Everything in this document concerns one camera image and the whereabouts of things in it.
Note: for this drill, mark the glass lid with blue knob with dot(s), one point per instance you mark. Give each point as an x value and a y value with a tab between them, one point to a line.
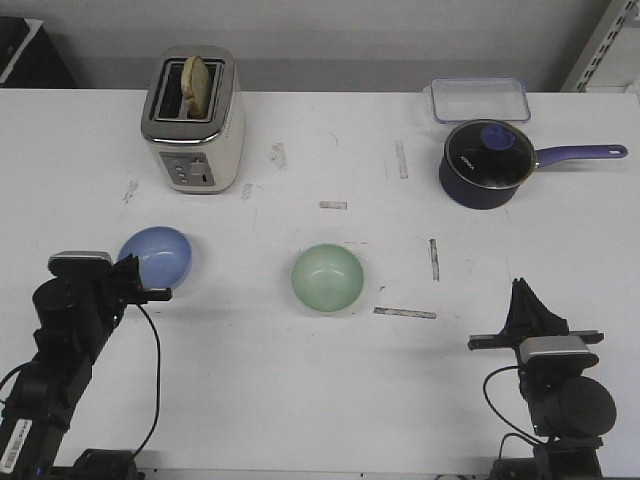
490	154

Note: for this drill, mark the green bowl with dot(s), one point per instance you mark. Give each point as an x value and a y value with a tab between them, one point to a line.
327	278

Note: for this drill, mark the dark blue saucepan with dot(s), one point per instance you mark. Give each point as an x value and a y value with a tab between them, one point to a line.
479	198

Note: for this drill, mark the blue bowl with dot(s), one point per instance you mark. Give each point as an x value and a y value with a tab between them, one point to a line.
164	254

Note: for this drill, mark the clear plastic food container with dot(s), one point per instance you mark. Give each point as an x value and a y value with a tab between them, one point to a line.
459	99

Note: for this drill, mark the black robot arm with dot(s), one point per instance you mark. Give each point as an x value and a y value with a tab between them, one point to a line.
569	412
78	309

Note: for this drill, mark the white slotted shelf upright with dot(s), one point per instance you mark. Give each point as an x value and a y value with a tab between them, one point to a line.
609	61

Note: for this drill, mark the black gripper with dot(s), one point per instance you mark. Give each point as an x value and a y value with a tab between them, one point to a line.
124	287
546	329

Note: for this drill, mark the cream and chrome toaster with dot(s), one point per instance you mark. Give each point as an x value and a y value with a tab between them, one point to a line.
197	156

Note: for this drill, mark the toast slice in toaster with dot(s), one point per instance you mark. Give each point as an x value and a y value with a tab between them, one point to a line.
196	86

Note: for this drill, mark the black box in corner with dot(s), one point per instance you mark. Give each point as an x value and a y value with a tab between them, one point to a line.
29	58

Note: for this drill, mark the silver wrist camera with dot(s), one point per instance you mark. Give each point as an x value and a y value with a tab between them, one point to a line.
75	263
572	358

